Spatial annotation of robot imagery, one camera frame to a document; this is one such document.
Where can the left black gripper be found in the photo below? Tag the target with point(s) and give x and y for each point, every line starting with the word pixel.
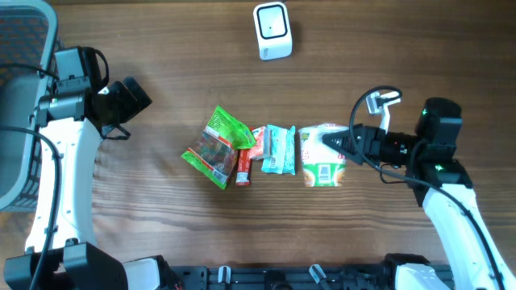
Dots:
pixel 131 105

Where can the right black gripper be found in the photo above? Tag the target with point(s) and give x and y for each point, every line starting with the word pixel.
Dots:
pixel 371 142

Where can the cup noodle container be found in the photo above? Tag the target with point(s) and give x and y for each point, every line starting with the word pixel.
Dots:
pixel 321 165

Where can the light blue tissue pack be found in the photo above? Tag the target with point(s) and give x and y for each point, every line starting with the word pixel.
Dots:
pixel 282 158

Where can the orange small carton box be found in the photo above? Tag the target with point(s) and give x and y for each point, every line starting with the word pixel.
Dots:
pixel 262 148

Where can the red snack bar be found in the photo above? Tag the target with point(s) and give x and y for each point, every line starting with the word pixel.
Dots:
pixel 244 168

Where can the green gummy candy bag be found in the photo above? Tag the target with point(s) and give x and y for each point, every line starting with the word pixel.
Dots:
pixel 215 152

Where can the grey plastic shopping basket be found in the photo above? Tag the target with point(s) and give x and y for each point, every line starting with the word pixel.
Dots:
pixel 28 41

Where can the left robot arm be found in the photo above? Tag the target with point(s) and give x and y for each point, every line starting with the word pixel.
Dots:
pixel 71 122

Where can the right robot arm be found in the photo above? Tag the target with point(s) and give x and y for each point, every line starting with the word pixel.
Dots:
pixel 441 186

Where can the white barcode scanner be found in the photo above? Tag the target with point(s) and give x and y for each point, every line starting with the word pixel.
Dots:
pixel 273 32

